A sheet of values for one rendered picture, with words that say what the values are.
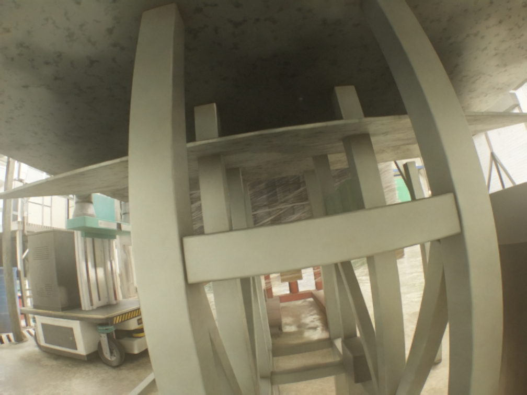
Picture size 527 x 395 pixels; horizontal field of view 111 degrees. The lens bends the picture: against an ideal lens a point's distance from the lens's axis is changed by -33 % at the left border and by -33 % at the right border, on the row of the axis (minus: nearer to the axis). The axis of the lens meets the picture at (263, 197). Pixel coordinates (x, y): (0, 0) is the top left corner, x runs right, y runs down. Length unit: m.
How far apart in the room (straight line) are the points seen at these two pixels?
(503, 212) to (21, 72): 0.65
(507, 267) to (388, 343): 0.21
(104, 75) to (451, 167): 0.38
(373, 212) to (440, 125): 0.09
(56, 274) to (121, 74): 1.61
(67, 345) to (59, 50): 1.65
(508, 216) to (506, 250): 0.06
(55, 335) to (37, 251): 0.57
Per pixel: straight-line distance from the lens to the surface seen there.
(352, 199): 0.46
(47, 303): 1.99
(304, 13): 0.32
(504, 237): 0.43
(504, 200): 0.42
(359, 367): 0.61
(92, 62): 0.36
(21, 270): 3.17
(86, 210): 1.65
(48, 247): 1.93
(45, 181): 0.42
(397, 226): 0.18
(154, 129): 0.20
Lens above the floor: 0.57
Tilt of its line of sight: 11 degrees up
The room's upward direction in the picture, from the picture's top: 9 degrees counter-clockwise
